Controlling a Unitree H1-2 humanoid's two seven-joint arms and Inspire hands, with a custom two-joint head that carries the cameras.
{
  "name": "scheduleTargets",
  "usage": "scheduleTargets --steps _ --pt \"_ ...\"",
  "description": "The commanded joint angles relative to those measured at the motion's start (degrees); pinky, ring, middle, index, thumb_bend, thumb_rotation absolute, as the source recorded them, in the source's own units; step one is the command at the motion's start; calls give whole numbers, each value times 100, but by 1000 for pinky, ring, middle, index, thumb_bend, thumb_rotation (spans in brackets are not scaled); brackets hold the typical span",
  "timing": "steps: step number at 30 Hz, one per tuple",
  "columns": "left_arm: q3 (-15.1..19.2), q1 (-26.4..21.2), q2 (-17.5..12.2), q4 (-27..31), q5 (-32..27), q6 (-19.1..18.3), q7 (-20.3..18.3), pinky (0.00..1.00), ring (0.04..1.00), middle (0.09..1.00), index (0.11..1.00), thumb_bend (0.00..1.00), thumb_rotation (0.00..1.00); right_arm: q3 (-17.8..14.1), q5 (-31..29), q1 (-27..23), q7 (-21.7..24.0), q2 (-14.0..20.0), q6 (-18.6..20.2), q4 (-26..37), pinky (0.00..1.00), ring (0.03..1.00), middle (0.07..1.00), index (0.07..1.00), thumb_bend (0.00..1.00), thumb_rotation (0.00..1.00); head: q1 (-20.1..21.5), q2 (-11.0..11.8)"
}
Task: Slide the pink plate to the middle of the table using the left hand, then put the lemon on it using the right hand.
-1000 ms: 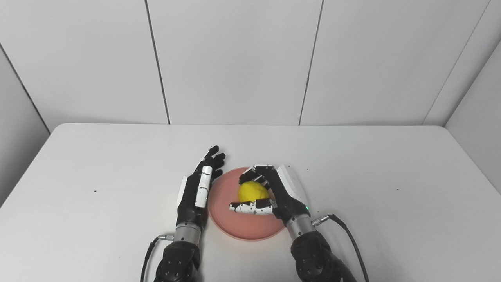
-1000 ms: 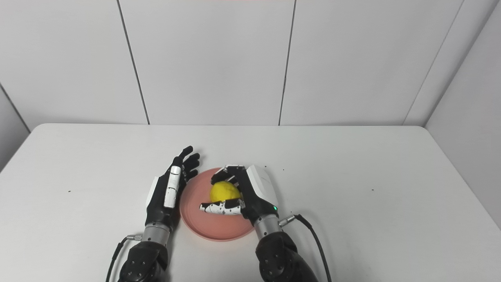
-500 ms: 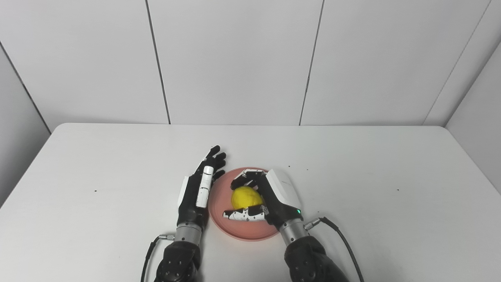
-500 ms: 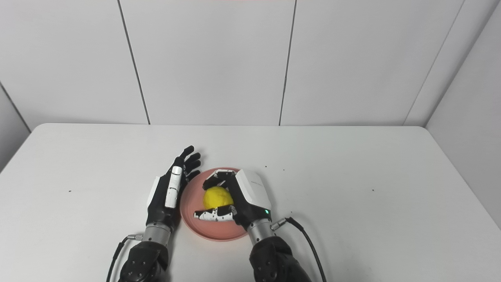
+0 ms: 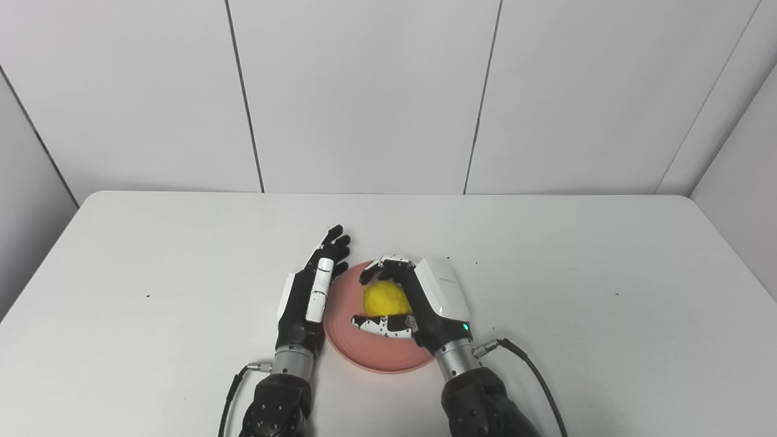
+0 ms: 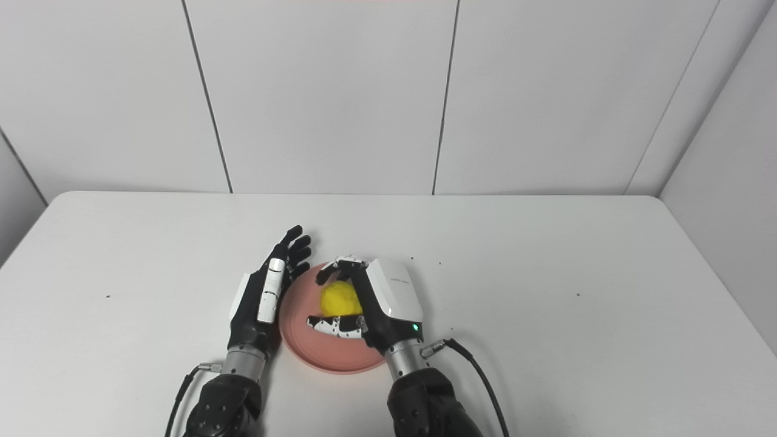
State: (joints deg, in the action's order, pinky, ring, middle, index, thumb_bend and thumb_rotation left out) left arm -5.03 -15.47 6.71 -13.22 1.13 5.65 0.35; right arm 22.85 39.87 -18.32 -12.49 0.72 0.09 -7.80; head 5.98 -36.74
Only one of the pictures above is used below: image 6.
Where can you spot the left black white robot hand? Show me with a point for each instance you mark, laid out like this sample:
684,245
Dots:
264,297

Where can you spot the yellow lemon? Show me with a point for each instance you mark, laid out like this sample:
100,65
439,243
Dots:
340,299

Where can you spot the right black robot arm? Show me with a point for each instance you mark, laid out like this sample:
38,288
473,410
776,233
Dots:
425,397

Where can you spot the pink round plate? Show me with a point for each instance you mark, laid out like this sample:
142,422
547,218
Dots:
331,349

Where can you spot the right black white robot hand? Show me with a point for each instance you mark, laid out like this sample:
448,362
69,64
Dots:
376,303

